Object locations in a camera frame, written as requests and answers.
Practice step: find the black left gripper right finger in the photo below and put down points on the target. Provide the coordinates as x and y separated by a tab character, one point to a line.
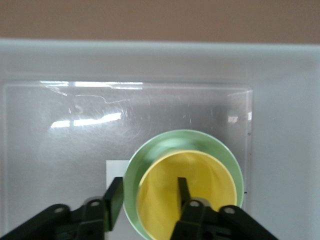
200	220

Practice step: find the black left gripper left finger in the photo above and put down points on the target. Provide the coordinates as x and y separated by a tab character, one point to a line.
95	215

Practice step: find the yellow cup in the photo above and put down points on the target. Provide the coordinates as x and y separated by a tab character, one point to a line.
160	200

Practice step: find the green bowl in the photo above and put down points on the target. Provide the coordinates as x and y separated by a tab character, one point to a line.
175	140

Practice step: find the clear plastic box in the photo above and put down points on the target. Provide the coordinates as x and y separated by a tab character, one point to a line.
75	140

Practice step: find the white label sticker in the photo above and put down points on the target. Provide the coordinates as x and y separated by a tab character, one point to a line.
115	170

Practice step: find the brown table cover sheet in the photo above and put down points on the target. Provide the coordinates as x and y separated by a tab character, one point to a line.
160	17

